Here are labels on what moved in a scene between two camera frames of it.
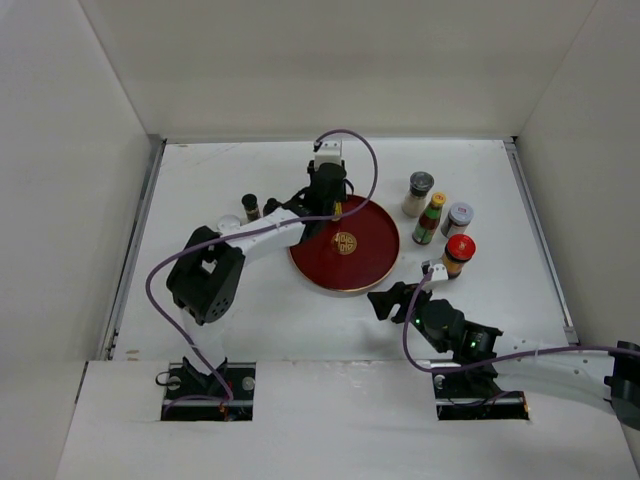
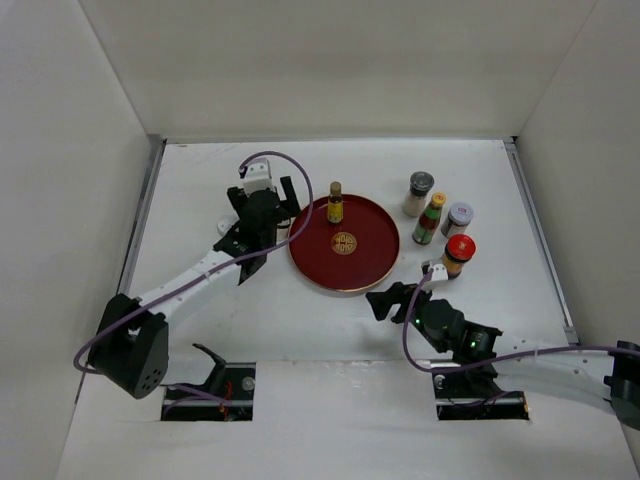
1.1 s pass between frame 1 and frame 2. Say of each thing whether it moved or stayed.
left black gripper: moved
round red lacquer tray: stayed
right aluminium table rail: stayed
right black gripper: stayed
